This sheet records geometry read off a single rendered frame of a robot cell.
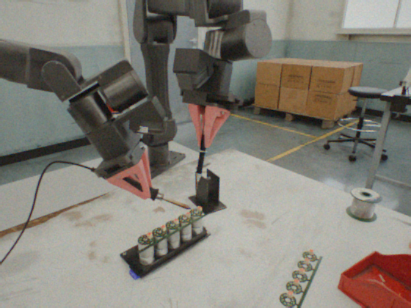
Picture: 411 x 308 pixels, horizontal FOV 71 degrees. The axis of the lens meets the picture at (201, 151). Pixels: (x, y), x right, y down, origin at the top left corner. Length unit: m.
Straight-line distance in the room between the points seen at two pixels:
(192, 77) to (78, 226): 0.40
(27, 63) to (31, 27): 2.58
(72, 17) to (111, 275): 2.81
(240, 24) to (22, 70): 0.32
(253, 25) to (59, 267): 0.51
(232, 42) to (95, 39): 2.80
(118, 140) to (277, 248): 0.35
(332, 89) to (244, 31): 3.39
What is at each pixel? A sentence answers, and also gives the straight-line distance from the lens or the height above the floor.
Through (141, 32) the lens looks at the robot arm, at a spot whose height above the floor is 1.12.
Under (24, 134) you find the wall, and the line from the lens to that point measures 3.13.
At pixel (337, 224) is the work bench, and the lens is 0.69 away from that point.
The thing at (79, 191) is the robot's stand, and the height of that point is 0.75.
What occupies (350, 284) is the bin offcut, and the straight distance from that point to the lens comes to 0.53.
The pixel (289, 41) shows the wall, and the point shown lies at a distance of 5.40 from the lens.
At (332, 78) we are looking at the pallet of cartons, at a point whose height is 0.62.
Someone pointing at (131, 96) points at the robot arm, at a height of 1.03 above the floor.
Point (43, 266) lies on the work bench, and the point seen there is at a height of 0.75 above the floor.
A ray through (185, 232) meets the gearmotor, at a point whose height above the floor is 0.79.
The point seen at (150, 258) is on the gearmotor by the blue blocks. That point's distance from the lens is 0.51.
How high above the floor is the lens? 1.13
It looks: 23 degrees down
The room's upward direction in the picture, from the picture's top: straight up
